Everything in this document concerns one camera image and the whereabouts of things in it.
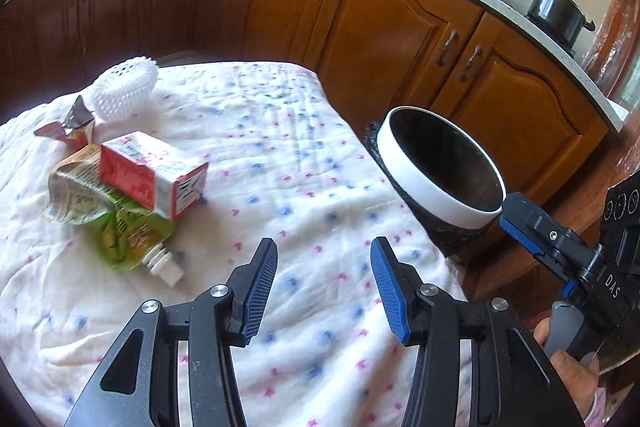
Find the black white-rimmed trash bin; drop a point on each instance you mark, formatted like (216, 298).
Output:
(440, 202)

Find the wooden kitchen base cabinets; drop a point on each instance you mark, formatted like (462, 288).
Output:
(380, 32)

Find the red white carton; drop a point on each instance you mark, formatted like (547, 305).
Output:
(135, 172)

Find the dark steel cooking pot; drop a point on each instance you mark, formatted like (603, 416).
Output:
(557, 9)

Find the white foam fruit net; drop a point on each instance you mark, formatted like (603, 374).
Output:
(125, 89)

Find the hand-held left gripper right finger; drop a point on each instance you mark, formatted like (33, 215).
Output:
(390, 292)

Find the crumpled beige green packet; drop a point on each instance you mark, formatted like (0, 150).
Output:
(75, 187)

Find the green spouted pouch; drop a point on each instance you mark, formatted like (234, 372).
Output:
(125, 237)

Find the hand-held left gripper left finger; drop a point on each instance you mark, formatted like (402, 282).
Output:
(260, 292)

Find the person's right hand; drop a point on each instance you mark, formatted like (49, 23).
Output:
(575, 377)

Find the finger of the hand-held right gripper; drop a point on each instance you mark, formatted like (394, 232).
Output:
(545, 232)
(568, 288)

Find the small red silver wrapper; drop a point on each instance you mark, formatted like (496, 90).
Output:
(77, 122)

